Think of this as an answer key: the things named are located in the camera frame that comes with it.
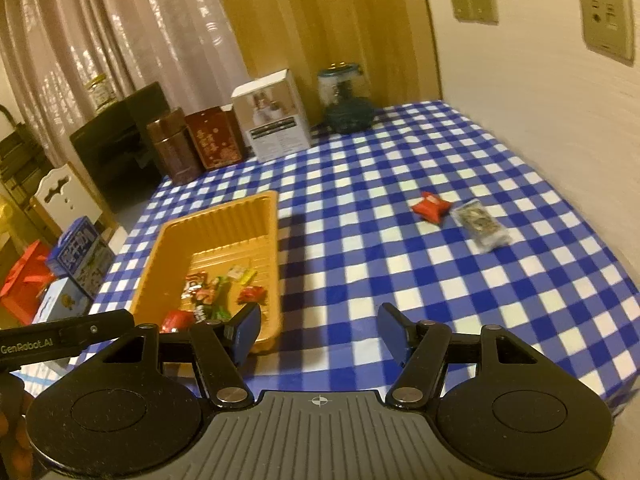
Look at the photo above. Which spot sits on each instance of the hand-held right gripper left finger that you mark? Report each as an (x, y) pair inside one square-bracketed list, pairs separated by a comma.
[(247, 330)]

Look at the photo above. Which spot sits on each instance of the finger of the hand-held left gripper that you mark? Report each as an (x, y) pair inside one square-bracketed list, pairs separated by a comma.
[(95, 327)]

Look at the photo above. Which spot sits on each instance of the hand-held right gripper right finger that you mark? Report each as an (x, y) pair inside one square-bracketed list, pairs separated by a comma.
[(392, 332)]

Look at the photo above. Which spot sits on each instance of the small red candy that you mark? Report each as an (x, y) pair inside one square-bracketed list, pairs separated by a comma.
[(251, 294)]

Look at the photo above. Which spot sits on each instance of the long green snack packet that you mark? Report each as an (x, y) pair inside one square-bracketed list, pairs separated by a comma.
[(212, 300)]

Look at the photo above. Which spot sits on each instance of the yellow candy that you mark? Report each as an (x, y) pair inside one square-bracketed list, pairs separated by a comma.
[(242, 275)]

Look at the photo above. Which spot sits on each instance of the red gold-print candy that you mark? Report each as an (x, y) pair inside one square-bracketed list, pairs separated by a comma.
[(177, 320)]

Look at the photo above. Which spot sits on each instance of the dark red white candy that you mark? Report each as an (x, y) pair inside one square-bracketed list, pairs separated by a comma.
[(195, 282)]

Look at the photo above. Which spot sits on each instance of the orange plastic tray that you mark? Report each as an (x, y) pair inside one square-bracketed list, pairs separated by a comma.
[(220, 225)]

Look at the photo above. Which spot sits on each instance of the person's left hand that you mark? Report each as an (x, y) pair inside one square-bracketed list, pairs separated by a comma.
[(19, 440)]

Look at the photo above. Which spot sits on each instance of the pale blue box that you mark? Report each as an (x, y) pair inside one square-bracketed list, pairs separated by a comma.
[(57, 300)]

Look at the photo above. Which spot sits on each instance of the red bag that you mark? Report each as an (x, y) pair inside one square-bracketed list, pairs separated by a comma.
[(25, 280)]

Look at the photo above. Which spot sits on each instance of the blue printed carton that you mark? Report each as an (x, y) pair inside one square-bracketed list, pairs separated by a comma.
[(80, 255)]

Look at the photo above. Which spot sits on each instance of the blue checkered tablecloth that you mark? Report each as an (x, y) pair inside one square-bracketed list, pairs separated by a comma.
[(375, 260)]

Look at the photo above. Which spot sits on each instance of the red snack packet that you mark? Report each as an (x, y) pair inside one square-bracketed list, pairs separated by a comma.
[(431, 206)]

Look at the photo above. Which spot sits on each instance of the white carved chair back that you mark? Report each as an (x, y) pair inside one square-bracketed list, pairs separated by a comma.
[(65, 195)]

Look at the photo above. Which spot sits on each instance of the clear packet of grey snack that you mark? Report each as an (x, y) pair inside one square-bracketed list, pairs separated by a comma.
[(480, 225)]

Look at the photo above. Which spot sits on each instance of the black cabinet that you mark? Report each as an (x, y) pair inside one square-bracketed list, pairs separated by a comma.
[(110, 160)]

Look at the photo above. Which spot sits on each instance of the dark slatted rack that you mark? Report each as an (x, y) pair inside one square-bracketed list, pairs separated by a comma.
[(22, 160)]

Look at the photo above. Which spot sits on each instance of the dark red patterned box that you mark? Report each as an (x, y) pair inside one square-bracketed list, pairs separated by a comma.
[(215, 140)]

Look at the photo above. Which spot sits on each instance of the brown cylindrical canister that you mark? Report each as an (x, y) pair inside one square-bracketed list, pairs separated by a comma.
[(172, 150)]

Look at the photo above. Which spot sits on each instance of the white printed carton box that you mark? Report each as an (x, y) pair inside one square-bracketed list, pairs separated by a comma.
[(275, 125)]

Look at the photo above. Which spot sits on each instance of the green glass jar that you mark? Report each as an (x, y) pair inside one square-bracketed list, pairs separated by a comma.
[(347, 105)]

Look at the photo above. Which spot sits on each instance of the labelled glass jar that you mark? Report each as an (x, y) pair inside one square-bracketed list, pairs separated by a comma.
[(100, 92)]

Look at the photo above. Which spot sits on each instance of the pale curtain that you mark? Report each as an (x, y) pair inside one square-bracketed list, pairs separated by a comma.
[(125, 20)]

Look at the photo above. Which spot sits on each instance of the beige wall switch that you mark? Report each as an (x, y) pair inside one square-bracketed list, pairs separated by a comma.
[(459, 2), (484, 2)]

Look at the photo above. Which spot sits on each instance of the beige wall socket plate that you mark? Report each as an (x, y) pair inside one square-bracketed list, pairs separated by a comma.
[(605, 20)]

